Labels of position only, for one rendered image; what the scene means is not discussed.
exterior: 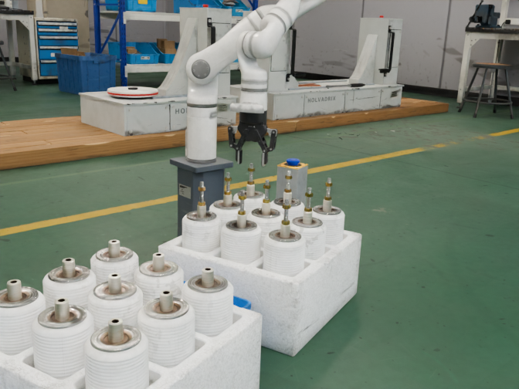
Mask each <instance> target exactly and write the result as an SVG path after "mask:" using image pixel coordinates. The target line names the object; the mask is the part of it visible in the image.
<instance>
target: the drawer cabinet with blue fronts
mask: <svg viewBox="0 0 519 389"><path fill-rule="evenodd" d="M15 22H16V32H17V42H18V52H19V63H23V64H27V65H30V58H29V37H28V29H27V28H26V27H25V26H24V25H23V24H22V23H21V22H20V21H19V20H15ZM33 22H34V33H35V45H36V66H37V77H38V80H36V83H37V84H54V83H59V81H58V73H57V65H56V57H55V52H61V48H60V47H63V48H70V49H77V51H79V35H78V19H54V18H33ZM19 71H20V75H23V80H25V81H28V82H31V83H34V82H33V80H32V79H31V70H30V69H26V68H22V67H19Z"/></svg>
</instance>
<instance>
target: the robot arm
mask: <svg viewBox="0 0 519 389"><path fill-rule="evenodd" d="M325 1H327V0H302V1H301V0H279V1H278V2H277V4H276V5H263V6H260V7H259V8H257V9H256V10H254V11H253V12H251V13H250V14H249V15H247V16H246V17H245V18H244V19H242V20H241V21H240V22H239V23H238V24H236V25H235V26H234V27H233V28H232V29H231V30H230V31H229V32H228V33H227V34H225V35H224V36H223V37H222V38H221V39H220V40H219V41H218V42H216V43H214V44H212V45H211V46H209V47H208V48H206V49H203V50H202V51H201V52H197V53H196V54H194V55H192V56H191V57H190V58H189V60H188V62H187V64H186V73H187V76H188V95H187V129H186V130H185V159H187V161H188V162H191V163H195V164H209V163H213V162H216V137H217V98H218V76H219V73H220V72H222V71H223V70H224V69H225V68H226V67H227V66H228V65H229V64H230V63H232V62H233V61H235V60H236V59H238V61H239V68H240V71H241V75H242V78H241V94H240V101H239V103H232V104H231V105H230V111H235V112H239V125H238V126H233V125H231V126H229V127H228V135H229V146H230V147H232V148H234V149H235V150H236V161H238V164H241V163H242V157H243V150H242V147H243V145H244V143H245V142H246V141H253V142H258V144H259V145H260V147H261V149H262V151H263V152H262V162H261V166H263V167H264V166H265V165H266V164H267V162H268V152H270V151H273V150H274V149H275V146H276V138H277V132H278V130H277V129H270V128H268V127H267V125H266V118H267V71H266V70H265V69H262V68H260V67H259V66H258V64H257V61H256V59H266V58H268V57H270V56H272V55H273V54H274V52H275V51H276V48H277V46H278V44H279V42H280V40H281V37H282V35H283V34H284V33H285V32H286V31H287V30H288V29H289V28H290V27H291V26H292V24H294V22H295V20H296V19H298V18H299V17H301V16H302V15H304V14H306V13H307V12H309V11H310V10H312V9H313V8H316V7H317V6H319V5H320V4H322V3H323V2H325ZM237 130H238V131H239V132H240V134H241V135H242V136H241V137H240V139H239V142H238V143H237V144H236V136H235V133H236V131H237ZM267 132H268V133H269V136H270V146H269V147H268V146H267V144H266V140H265V138H264V135H265V134H266V133H267Z"/></svg>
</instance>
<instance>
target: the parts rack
mask: <svg viewBox="0 0 519 389"><path fill-rule="evenodd" d="M248 1H249V3H250V4H251V6H252V7H253V11H254V10H256V9H257V8H258V0H253V3H252V2H251V0H248ZM100 5H118V8H119V11H100ZM100 12H102V13H100ZM117 13H118V14H117ZM93 17H94V35H95V53H102V52H103V49H104V48H105V46H106V44H107V42H108V40H109V38H110V36H111V34H112V32H113V30H114V28H115V26H116V24H117V21H118V19H119V35H120V58H119V59H117V61H120V63H116V68H120V85H121V86H127V73H151V72H168V71H169V69H170V68H171V64H164V63H158V64H135V65H131V64H127V50H126V19H130V20H151V21H172V22H180V14H177V13H160V12H129V11H125V0H118V4H100V0H93ZM100 19H116V20H115V22H114V24H113V26H112V28H111V30H110V33H109V35H108V37H107V39H106V41H105V43H104V44H103V46H102V48H101V36H100ZM242 19H243V17H241V16H232V23H233V24H238V23H239V22H240V21H241V20H242ZM231 69H240V68H239V63H230V70H231Z"/></svg>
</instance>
